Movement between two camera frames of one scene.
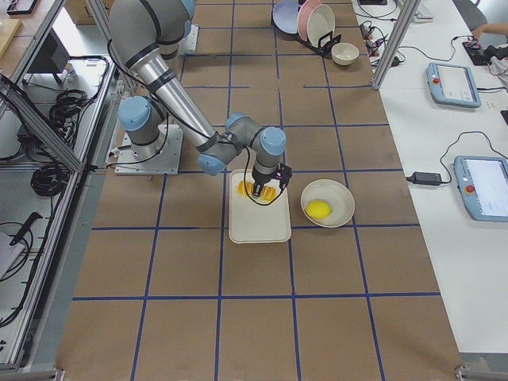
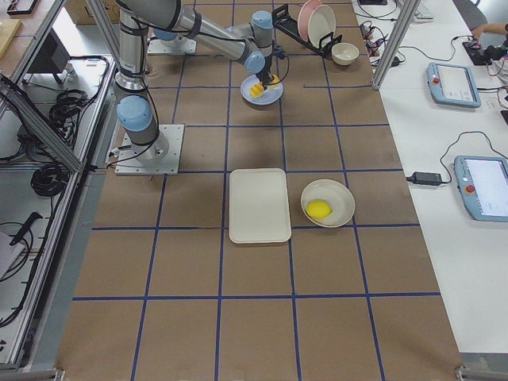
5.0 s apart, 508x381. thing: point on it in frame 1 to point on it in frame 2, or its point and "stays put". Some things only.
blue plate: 285,15 to 271,95
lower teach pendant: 482,182 stays put
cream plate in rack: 320,22 stays put
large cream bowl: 339,198 stays put
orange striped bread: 268,194 to 257,89
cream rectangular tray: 255,221 stays put
